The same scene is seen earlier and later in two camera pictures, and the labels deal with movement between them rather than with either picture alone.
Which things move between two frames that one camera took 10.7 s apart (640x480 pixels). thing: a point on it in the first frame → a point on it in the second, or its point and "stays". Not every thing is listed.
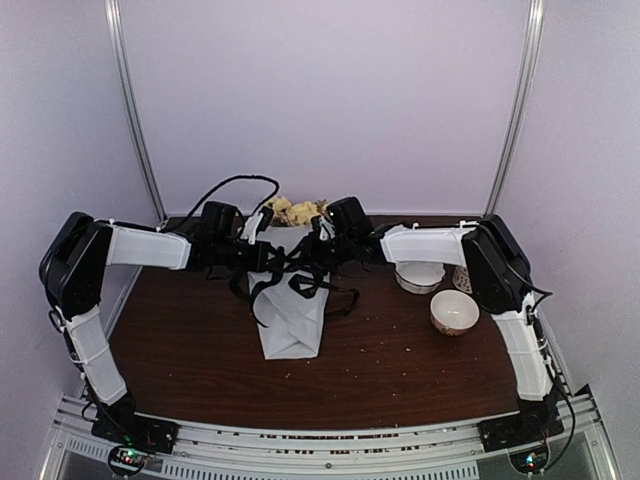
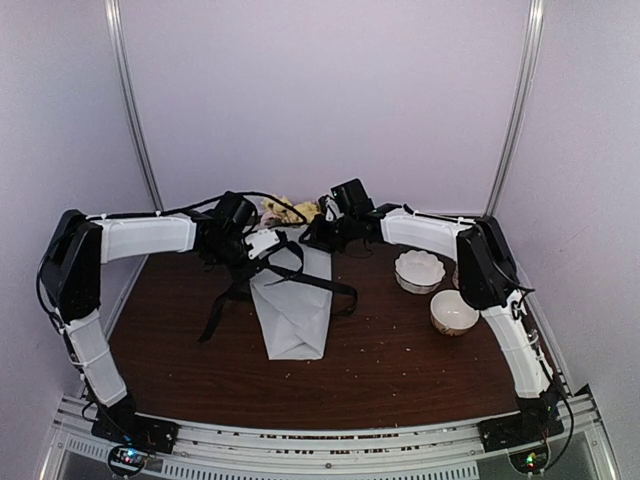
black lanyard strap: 305,285 → 296,275
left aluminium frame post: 115,19 stays
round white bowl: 452,312 stays
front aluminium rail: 445,450 stays
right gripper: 312,241 → 319,238
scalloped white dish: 419,277 stays
